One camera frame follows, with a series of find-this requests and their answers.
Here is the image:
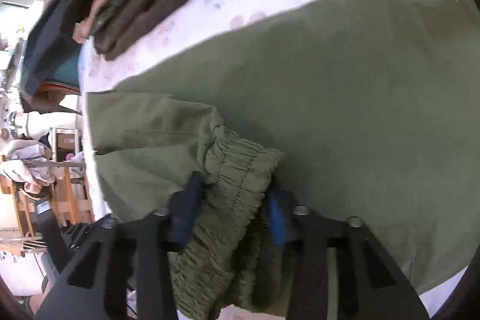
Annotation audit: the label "wooden chair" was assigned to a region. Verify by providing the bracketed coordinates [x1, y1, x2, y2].
[0, 128, 95, 257]

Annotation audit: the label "olive green pants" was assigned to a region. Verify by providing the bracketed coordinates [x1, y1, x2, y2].
[86, 0, 479, 319]

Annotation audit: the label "black plastic cover sheet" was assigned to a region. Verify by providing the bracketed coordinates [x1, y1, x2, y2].
[19, 0, 94, 96]

